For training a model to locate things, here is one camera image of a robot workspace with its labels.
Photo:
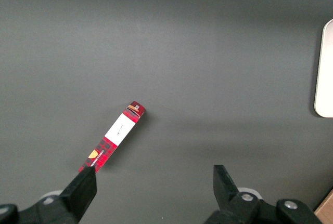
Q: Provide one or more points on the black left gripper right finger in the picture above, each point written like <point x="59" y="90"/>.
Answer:
<point x="225" y="190"/>

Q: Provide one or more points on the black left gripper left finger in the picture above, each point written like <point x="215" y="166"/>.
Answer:
<point x="80" y="195"/>

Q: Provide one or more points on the red plaid cardboard box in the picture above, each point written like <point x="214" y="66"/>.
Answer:
<point x="119" y="128"/>

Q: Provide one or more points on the beige rectangular tray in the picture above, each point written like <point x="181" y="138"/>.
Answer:
<point x="326" y="73"/>

